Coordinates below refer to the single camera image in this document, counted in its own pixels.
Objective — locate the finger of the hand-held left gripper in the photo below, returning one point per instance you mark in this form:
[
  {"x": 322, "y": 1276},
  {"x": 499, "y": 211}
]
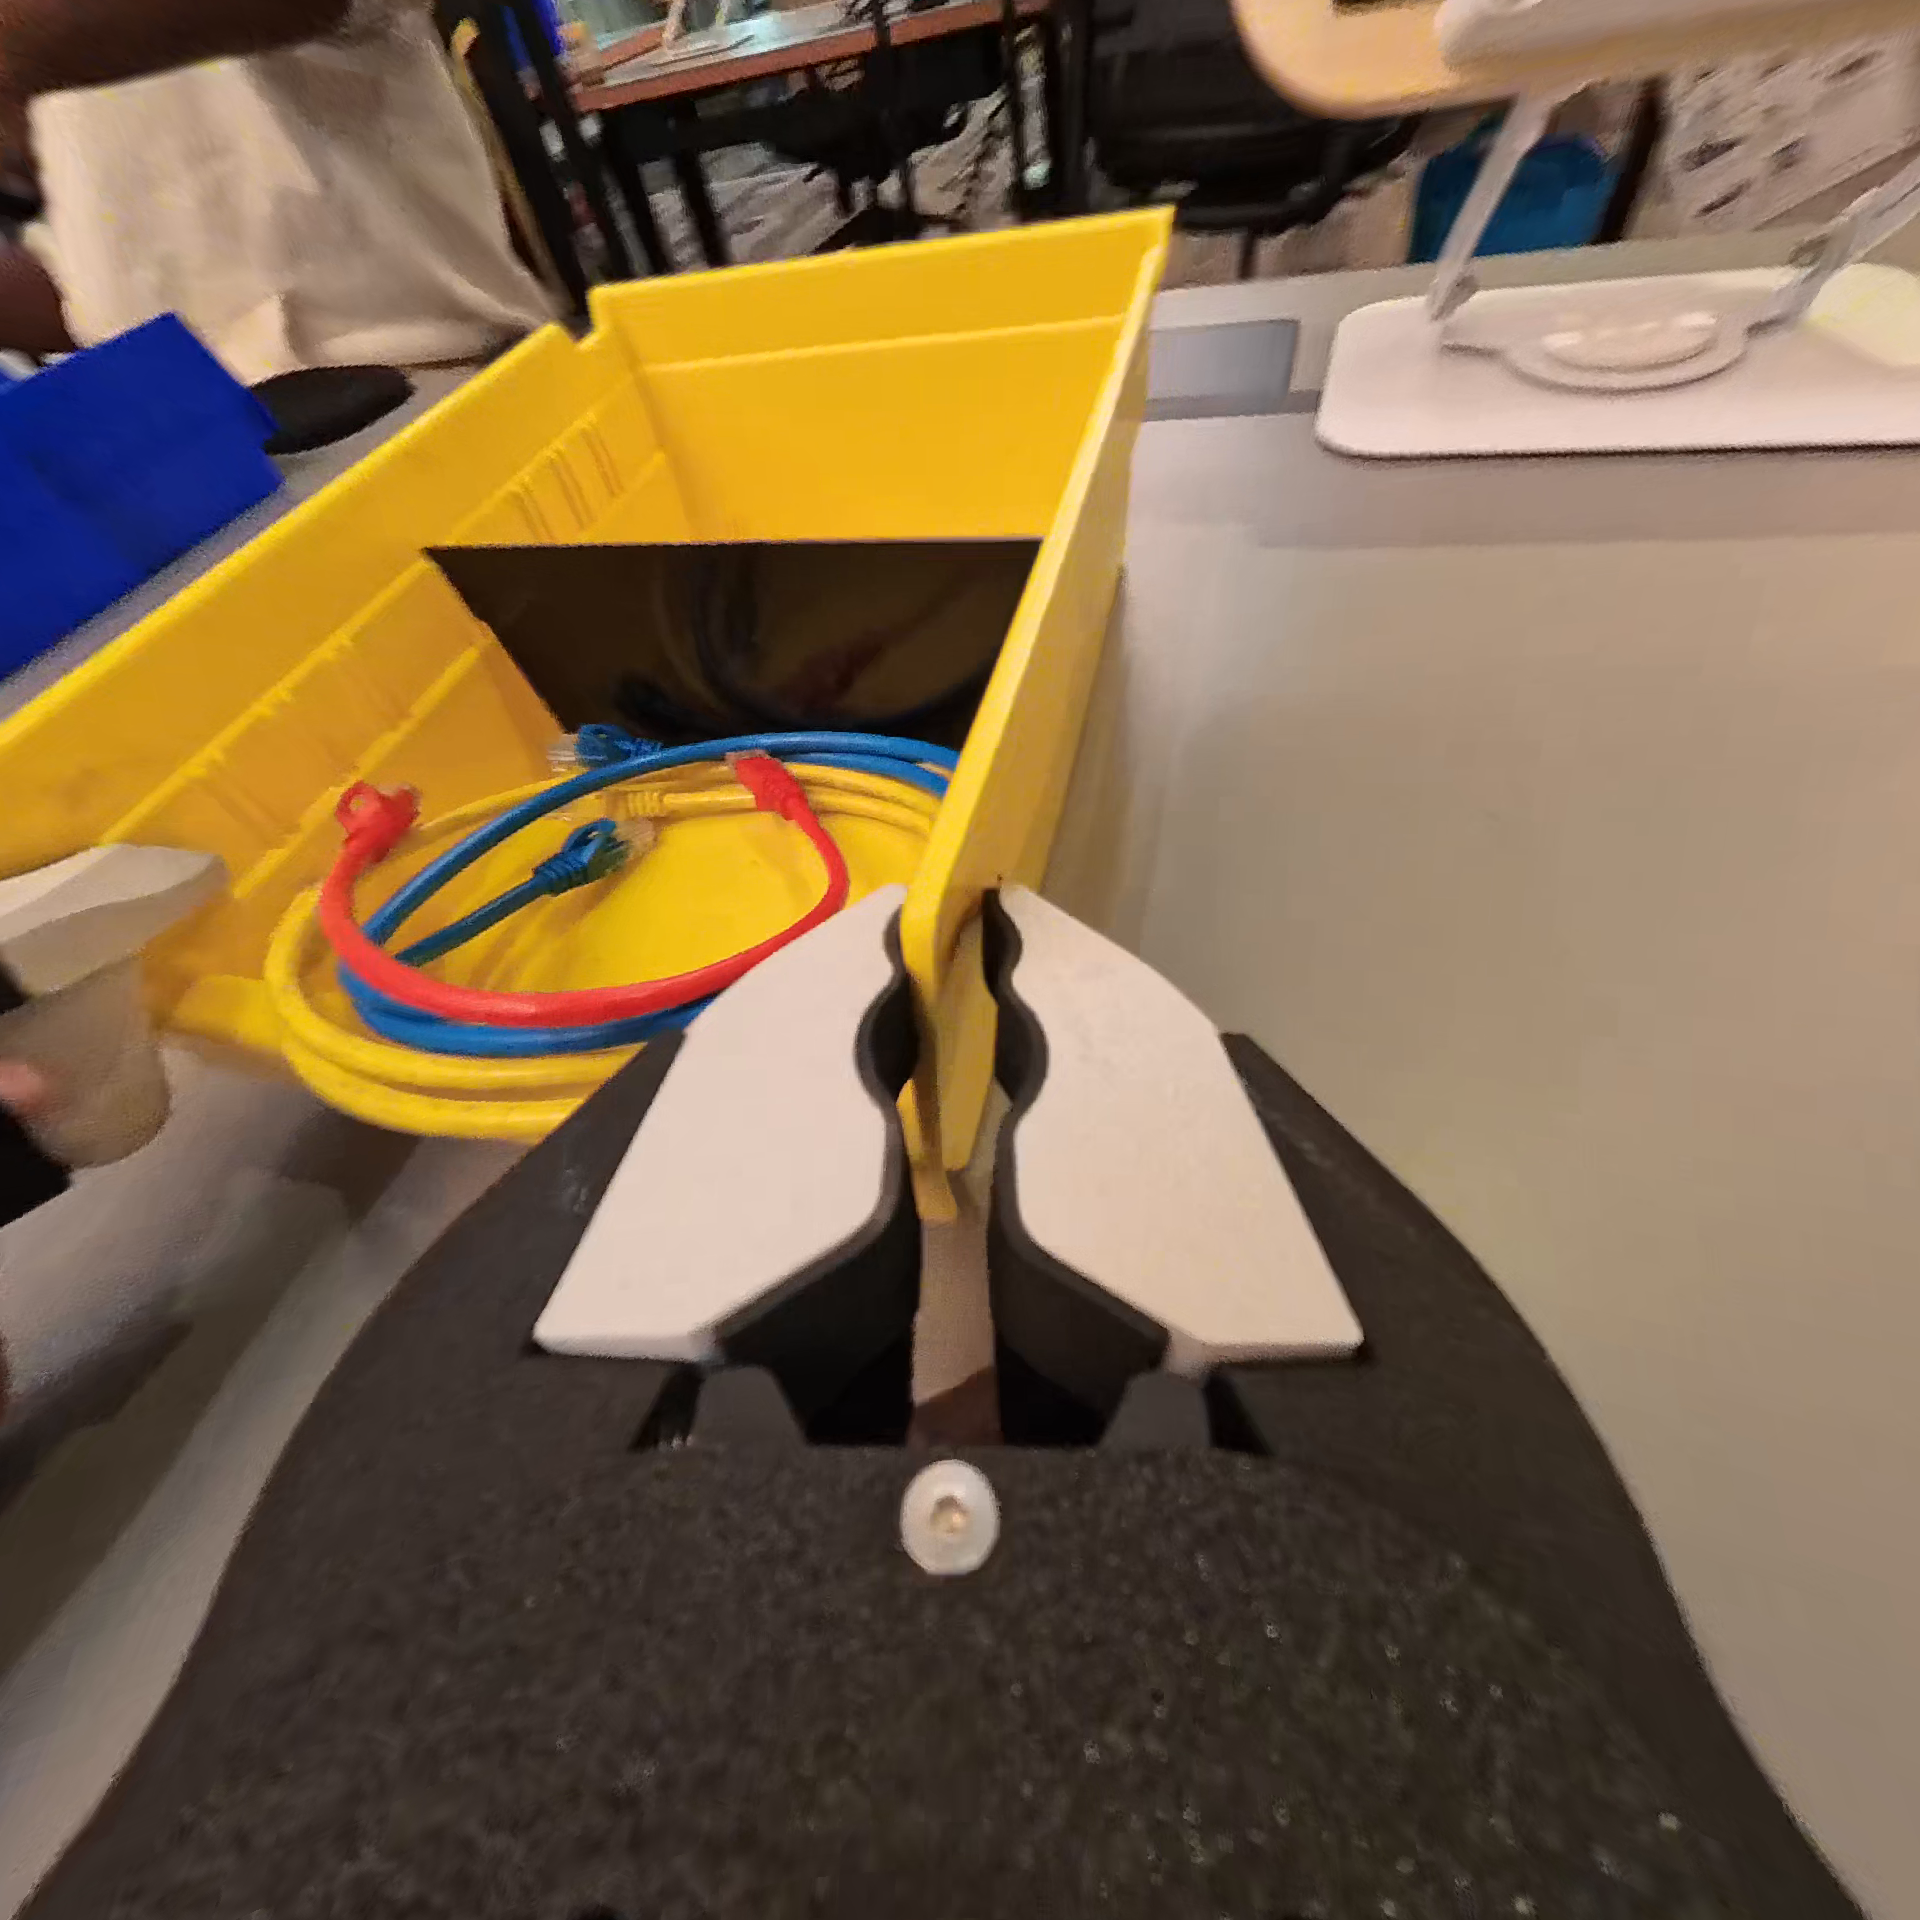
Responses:
[{"x": 106, "y": 902}]

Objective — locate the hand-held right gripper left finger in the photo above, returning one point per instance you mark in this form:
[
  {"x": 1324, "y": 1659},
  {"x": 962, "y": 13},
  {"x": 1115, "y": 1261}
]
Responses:
[{"x": 720, "y": 1171}]

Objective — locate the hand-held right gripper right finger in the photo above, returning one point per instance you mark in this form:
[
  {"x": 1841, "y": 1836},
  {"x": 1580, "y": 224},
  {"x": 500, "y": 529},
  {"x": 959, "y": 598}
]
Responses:
[{"x": 1170, "y": 1184}]

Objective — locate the blue plastic bin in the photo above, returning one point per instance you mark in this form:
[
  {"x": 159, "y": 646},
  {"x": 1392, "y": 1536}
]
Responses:
[{"x": 120, "y": 481}]

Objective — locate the yellow plastic bin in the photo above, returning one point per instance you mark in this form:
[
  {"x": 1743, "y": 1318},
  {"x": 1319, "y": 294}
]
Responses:
[{"x": 839, "y": 405}]

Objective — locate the black divider of yellow bin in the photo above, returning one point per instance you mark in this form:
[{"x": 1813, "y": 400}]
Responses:
[{"x": 751, "y": 629}]

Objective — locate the small black item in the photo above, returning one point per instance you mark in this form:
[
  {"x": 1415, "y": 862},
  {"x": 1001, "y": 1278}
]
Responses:
[{"x": 329, "y": 408}]

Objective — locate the blue box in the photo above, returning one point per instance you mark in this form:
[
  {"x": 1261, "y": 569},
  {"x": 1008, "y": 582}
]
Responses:
[{"x": 1516, "y": 195}]

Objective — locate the black office chair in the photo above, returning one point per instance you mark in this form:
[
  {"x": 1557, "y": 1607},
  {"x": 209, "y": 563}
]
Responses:
[{"x": 1244, "y": 105}]

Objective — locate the dark table with wooden top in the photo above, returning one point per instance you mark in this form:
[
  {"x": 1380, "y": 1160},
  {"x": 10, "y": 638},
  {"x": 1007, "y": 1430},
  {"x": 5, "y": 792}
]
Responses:
[{"x": 780, "y": 54}]

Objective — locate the printed paper leaflet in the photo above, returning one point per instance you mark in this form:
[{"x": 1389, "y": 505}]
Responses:
[{"x": 1799, "y": 136}]

